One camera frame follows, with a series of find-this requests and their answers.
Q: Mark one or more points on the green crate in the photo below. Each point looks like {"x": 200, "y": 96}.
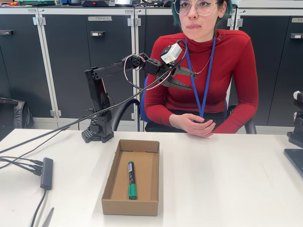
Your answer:
{"x": 35, "y": 2}

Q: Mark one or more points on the black marker with green cap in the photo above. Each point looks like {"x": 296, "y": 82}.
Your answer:
{"x": 131, "y": 179}

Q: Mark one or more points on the idle black robot arm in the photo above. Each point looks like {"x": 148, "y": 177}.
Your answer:
{"x": 297, "y": 123}

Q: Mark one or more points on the blue office chair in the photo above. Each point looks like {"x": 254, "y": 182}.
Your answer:
{"x": 142, "y": 106}

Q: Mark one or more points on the black backpack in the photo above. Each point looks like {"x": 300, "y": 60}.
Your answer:
{"x": 19, "y": 116}

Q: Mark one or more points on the dark grey tablet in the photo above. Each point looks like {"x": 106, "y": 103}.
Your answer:
{"x": 296, "y": 160}

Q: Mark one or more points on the woman in red sweater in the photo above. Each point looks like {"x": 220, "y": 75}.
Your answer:
{"x": 225, "y": 71}

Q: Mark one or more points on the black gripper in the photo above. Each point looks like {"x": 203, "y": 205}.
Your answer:
{"x": 171, "y": 75}

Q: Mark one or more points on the person's left forearm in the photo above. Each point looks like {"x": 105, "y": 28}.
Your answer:
{"x": 236, "y": 121}

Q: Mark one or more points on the dark grey usb hub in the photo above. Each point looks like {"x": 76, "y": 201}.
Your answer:
{"x": 46, "y": 175}

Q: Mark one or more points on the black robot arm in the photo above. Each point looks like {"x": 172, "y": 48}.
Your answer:
{"x": 98, "y": 94}

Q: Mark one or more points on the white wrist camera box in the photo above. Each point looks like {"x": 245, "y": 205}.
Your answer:
{"x": 174, "y": 50}

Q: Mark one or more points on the grey team label plate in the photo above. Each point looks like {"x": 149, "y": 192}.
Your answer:
{"x": 100, "y": 18}

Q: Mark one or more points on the person's right hand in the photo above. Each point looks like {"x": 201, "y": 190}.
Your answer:
{"x": 194, "y": 126}

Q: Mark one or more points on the gold rimmed glasses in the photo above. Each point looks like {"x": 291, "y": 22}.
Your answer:
{"x": 203, "y": 8}

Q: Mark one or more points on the brown cardboard box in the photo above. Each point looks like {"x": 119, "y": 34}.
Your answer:
{"x": 142, "y": 177}

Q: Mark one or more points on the person's right forearm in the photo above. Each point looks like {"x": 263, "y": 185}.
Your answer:
{"x": 158, "y": 116}

